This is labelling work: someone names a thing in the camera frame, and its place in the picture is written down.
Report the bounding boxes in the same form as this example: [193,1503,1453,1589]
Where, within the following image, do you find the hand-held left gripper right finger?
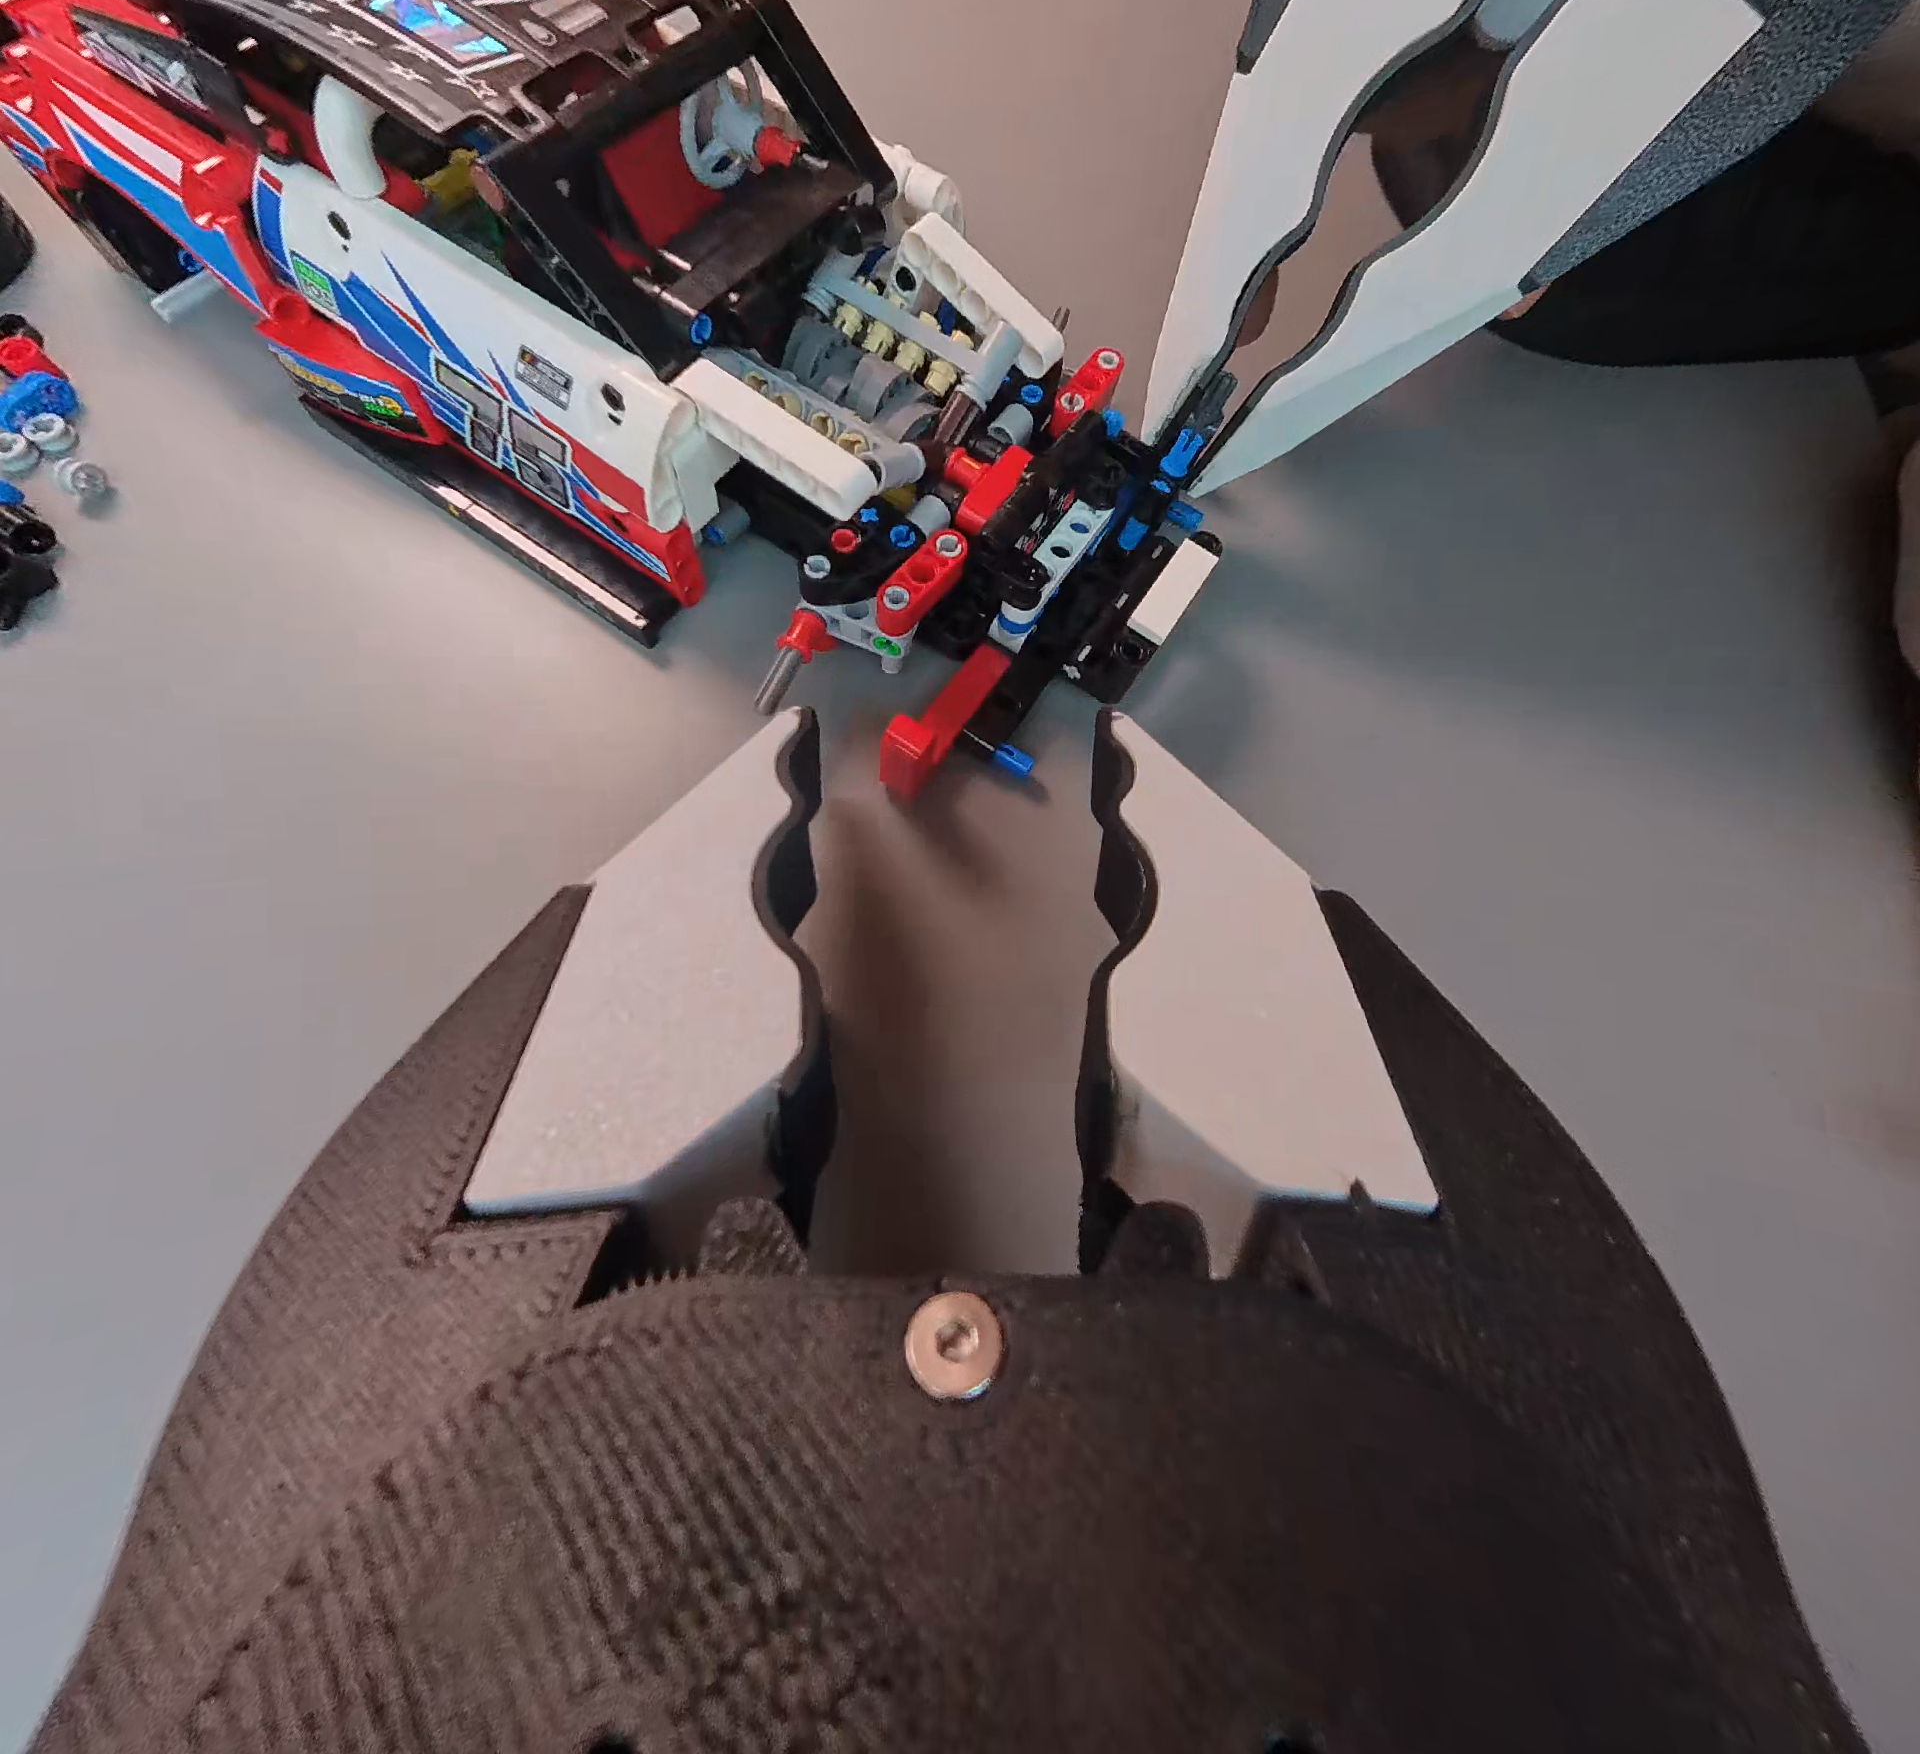
[1076,707,1444,1272]

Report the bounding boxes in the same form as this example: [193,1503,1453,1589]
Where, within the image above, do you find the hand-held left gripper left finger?
[464,707,834,1258]

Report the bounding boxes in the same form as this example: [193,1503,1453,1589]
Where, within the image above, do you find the person's beige hoodie torso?
[1859,352,1920,677]

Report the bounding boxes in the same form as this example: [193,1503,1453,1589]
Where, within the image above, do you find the heap of assorted loose bricks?
[0,316,114,630]

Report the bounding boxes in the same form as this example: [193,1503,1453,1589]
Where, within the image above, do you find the grey desk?
[0,0,1920,1754]

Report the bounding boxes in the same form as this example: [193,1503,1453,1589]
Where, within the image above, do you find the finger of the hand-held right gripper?
[1191,0,1769,501]
[1141,0,1537,436]

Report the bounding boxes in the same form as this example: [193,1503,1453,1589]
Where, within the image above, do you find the toy brick race car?
[0,0,1226,805]

